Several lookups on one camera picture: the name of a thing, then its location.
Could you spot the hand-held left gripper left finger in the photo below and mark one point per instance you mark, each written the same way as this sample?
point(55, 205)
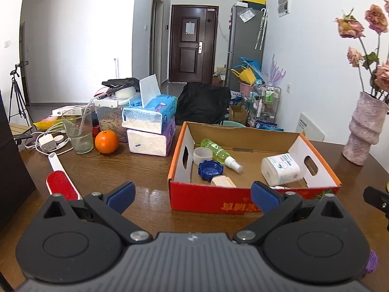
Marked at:
point(121, 196)

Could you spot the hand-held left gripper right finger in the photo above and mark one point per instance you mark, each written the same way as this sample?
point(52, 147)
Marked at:
point(264, 196)

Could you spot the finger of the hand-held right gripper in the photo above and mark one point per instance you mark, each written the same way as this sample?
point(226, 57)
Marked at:
point(378, 199)

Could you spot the small white spray bottle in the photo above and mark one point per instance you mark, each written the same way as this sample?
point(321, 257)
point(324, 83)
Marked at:
point(279, 186)

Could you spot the white pill bottle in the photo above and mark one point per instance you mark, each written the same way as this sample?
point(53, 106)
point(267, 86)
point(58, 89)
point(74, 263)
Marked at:
point(279, 168)

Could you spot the cream square box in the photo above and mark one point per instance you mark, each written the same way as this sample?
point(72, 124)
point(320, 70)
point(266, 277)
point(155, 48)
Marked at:
point(223, 182)

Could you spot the red cardboard box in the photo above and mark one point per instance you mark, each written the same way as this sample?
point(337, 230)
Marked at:
point(206, 197)

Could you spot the blue bottle cap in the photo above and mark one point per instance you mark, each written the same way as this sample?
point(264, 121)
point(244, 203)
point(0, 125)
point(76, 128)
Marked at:
point(211, 171)

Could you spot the green spray bottle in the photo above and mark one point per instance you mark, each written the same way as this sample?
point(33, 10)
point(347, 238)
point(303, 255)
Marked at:
point(218, 152)

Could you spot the purple bottle cap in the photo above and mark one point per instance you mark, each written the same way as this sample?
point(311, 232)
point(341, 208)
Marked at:
point(372, 263)

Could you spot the white tape roll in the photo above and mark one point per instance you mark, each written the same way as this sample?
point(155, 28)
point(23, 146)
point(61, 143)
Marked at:
point(203, 156)

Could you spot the orange fruit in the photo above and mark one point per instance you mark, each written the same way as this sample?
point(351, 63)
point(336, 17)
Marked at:
point(106, 142)

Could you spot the purple tissue pack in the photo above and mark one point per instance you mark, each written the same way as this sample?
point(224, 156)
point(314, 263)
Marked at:
point(149, 144)

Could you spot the red and white lint brush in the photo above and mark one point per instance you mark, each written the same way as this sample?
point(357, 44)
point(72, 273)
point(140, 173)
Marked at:
point(60, 179)

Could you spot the pink textured vase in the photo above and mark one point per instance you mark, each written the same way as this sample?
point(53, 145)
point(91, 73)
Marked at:
point(363, 133)

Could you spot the clear glass cup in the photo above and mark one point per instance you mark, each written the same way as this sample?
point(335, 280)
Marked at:
point(80, 143)

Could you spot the clear plastic food container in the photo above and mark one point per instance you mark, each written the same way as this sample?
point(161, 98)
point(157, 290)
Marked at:
point(109, 121)

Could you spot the blue tissue pack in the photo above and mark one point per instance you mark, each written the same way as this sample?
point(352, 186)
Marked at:
point(146, 115)

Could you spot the white flat panel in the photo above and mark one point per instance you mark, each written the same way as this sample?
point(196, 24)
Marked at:
point(311, 126)

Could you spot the small cardboard box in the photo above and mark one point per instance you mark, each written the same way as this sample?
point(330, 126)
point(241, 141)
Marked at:
point(237, 115)

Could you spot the clear drinking straw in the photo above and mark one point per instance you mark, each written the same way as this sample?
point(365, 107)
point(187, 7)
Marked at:
point(84, 118)

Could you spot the white charger plug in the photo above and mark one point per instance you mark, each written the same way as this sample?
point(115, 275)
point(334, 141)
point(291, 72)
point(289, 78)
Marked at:
point(46, 142)

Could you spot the metal rack with bottles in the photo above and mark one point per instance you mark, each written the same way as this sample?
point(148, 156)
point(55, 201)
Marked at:
point(266, 100)

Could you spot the white flat box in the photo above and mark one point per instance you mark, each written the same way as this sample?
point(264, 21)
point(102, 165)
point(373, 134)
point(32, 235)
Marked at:
point(67, 111)

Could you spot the white round pot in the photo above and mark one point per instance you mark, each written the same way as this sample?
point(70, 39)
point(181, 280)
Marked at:
point(127, 92)

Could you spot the yellow packet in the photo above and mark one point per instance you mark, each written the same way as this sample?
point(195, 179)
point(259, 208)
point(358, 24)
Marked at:
point(45, 123)

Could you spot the pink bucket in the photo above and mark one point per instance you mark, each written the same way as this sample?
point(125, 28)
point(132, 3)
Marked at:
point(246, 88)

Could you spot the black paper bag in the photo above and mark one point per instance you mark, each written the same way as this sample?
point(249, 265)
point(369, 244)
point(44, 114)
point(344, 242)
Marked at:
point(12, 173)

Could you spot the black plastic item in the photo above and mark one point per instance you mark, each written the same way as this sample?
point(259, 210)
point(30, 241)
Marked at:
point(120, 82)

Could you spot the yellow plastic item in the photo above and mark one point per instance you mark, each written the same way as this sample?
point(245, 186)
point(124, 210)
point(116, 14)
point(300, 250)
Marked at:
point(244, 75)

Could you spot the wooden slat stool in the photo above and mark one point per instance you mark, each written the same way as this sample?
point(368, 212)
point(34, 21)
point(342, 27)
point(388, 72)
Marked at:
point(19, 128)

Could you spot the purple feather decoration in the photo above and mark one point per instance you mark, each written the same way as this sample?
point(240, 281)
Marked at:
point(276, 73)

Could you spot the blue plastic item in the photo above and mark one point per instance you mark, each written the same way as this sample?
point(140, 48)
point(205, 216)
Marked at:
point(250, 62)

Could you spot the grey refrigerator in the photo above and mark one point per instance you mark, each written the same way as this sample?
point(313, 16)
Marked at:
point(244, 42)

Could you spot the dark brown entrance door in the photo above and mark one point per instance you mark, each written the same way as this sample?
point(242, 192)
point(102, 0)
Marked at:
point(193, 45)

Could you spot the folded white umbrella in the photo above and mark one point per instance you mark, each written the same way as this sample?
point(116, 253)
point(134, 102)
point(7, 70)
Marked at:
point(261, 29)

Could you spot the dried pink roses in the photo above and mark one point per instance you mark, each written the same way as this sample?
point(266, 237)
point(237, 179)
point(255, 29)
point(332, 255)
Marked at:
point(376, 18)

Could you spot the clear plastic bag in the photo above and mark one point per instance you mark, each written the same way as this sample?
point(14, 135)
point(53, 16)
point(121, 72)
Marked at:
point(247, 15)

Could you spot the yellow box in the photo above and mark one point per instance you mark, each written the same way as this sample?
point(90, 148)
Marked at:
point(253, 0)

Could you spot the white wall socket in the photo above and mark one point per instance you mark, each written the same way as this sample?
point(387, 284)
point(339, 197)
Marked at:
point(289, 88)

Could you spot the grey interior door frame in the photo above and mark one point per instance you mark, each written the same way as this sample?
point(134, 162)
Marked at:
point(155, 36)

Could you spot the white wall panel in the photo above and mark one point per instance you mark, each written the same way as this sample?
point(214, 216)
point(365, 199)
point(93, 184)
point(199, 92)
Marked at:
point(284, 2)

